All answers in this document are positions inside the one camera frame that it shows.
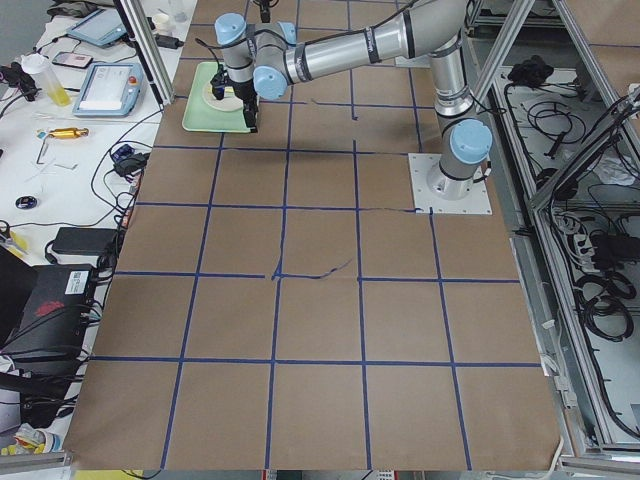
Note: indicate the white paper cup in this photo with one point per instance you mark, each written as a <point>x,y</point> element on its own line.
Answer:
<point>162,24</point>

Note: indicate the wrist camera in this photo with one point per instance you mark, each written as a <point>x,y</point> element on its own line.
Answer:
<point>218,84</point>

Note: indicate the gold metal cylinder tool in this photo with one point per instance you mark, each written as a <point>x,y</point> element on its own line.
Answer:
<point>68,133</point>

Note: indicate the white round plate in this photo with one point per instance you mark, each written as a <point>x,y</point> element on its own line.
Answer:
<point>230,103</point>

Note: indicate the near teach pendant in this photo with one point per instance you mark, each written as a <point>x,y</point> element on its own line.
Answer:
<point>109,90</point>

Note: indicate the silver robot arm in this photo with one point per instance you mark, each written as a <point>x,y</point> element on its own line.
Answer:
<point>262,60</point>

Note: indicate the black smartphone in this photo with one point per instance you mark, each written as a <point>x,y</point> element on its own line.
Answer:
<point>72,60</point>

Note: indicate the far teach pendant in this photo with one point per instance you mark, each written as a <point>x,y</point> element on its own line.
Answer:
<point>102,28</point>

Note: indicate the light green tray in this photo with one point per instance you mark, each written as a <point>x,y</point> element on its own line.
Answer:
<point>199,117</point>

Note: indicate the teach pendant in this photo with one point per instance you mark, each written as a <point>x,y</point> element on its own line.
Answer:
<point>109,90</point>
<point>102,28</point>

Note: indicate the aluminium frame post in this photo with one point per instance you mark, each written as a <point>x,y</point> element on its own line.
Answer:
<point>137,26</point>

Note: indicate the yellow liquid squeeze bottle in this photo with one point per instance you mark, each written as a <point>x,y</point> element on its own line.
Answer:
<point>41,70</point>

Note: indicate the black power adapter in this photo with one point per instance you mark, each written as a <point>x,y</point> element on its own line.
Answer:
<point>80,241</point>

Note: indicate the black computer box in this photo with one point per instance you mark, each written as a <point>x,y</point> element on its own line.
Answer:
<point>57,311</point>

